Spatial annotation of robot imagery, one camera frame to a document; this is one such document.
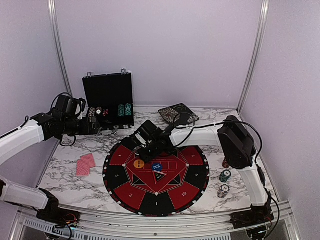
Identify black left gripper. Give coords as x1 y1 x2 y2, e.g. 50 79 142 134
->
62 116 100 137

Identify blue small blind button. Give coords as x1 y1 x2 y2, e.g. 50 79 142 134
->
151 163 163 172

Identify orange big blind button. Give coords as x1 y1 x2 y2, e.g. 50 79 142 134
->
133 159 145 169

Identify red 100 chip stack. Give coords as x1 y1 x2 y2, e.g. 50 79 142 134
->
222 159 230 169

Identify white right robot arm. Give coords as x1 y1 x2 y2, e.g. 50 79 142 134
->
133 115 273 224

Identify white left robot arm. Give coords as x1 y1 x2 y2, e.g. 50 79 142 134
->
0 113 101 223

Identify beige blue chip row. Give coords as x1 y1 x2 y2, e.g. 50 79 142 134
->
86 107 96 118

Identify red dice in case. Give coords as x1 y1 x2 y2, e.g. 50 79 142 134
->
102 109 109 116

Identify red playing card deck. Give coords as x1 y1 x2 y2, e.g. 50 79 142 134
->
76 153 96 177

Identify black poker chip case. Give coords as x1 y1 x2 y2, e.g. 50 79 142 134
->
82 72 135 132

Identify round red black poker mat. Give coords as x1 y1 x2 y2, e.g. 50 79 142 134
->
102 143 210 217

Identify black floral square plate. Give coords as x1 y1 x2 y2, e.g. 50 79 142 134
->
158 103 200 127

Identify green chip stack on table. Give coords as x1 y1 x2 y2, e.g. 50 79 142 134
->
219 170 232 183

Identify grey chip stack on table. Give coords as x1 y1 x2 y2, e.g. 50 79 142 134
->
217 184 230 199

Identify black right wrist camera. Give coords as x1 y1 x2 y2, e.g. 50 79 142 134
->
134 120 162 146

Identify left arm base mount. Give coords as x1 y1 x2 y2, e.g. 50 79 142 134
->
36 208 80 228

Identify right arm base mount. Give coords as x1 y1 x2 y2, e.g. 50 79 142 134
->
230 210 275 229

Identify left aluminium corner post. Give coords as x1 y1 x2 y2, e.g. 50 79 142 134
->
47 0 73 95

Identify aluminium corner post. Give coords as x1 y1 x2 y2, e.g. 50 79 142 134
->
236 0 270 115
47 0 73 95

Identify right aluminium corner post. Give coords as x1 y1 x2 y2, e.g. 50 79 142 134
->
236 0 270 115

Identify aluminium front rail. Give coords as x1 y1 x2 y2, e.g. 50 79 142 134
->
8 201 301 240

